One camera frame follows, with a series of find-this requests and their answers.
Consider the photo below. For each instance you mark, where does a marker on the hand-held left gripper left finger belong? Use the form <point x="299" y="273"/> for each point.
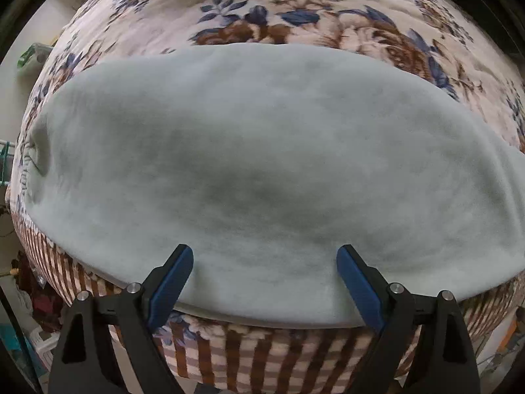
<point x="172" y="283"/>

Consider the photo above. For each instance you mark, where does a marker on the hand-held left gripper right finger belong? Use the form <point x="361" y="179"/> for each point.
<point x="359" y="285"/>

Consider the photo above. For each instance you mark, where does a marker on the light grey fleece pants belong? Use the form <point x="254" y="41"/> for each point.
<point x="262" y="164"/>

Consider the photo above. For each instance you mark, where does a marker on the dark red cloth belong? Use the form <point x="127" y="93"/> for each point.
<point x="39" y="295"/>

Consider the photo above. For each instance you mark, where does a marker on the white plastic basket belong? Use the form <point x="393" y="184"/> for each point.
<point x="43" y="342"/>

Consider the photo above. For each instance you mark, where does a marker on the teal box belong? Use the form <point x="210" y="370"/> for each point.
<point x="18" y="357"/>

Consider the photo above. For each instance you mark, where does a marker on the green and white packet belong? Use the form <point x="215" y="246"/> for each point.
<point x="33" y="55"/>

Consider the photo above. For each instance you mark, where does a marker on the floral plush blanket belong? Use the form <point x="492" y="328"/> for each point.
<point x="287" y="12"/>

